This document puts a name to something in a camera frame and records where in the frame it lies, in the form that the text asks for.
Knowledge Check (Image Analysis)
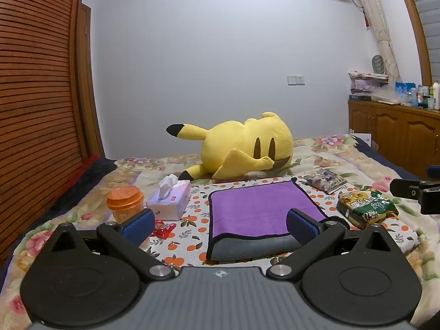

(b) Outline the wooden window frame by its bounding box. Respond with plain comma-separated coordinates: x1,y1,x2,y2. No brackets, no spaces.
394,0,434,86

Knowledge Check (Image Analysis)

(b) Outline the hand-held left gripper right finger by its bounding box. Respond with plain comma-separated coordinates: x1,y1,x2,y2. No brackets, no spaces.
267,208,397,281

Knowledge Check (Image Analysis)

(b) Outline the red cloth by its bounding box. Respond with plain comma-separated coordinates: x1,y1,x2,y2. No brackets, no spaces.
82,154,101,170

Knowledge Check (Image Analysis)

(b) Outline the green yellow snack packet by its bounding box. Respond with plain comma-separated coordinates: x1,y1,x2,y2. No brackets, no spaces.
336,189,399,231

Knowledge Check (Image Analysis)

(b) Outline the orange fruit print mat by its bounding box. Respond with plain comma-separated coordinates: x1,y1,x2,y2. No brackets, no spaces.
142,175,422,269

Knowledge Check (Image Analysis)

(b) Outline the row of cosmetic bottles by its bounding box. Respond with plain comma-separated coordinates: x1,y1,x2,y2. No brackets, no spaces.
410,80,440,111

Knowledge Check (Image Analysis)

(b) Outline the yellow plush toy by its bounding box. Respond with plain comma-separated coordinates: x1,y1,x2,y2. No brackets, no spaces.
166,112,294,182

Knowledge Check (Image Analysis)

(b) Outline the white paper box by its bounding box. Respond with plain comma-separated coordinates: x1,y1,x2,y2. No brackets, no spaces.
349,129,374,145

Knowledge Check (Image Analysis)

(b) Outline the clear plastic bag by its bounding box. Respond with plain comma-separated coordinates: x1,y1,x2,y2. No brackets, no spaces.
369,84,403,105

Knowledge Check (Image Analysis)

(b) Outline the purple grey microfibre towel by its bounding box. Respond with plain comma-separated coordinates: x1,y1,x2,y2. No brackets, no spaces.
206,180,331,262

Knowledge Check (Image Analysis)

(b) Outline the stack of packed bags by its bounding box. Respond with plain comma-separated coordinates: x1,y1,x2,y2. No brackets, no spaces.
348,70,390,102

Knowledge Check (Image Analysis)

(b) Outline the white tissue box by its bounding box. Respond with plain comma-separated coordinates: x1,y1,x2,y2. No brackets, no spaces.
146,174,191,221

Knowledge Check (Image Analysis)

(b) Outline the red candy wrapper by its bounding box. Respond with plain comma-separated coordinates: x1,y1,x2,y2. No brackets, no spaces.
151,219,177,239

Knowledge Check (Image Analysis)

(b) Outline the blue white pack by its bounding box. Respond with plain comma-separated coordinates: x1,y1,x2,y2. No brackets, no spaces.
395,82,416,104

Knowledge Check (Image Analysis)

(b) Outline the wooden cabinet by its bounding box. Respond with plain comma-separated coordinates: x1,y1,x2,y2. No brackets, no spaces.
347,99,440,181

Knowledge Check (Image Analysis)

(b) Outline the purple printed packet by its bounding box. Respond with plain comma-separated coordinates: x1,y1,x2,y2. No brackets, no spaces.
303,169,348,195

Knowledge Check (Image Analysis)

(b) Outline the wooden louvered wardrobe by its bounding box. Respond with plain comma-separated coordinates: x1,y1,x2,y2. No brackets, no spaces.
0,0,105,265

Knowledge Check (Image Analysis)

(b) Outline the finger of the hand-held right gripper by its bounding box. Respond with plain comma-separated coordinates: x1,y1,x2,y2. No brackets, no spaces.
390,178,422,199

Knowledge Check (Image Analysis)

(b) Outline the grey fan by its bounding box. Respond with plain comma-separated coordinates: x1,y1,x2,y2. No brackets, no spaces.
372,54,387,75

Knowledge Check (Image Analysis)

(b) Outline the orange plastic container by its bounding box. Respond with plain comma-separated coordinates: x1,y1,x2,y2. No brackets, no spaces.
106,185,145,225

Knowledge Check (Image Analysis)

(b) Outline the beige curtain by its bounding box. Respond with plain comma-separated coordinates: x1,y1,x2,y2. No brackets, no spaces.
345,0,403,83

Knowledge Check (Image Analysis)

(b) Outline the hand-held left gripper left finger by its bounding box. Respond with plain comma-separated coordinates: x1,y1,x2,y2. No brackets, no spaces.
45,209,175,281

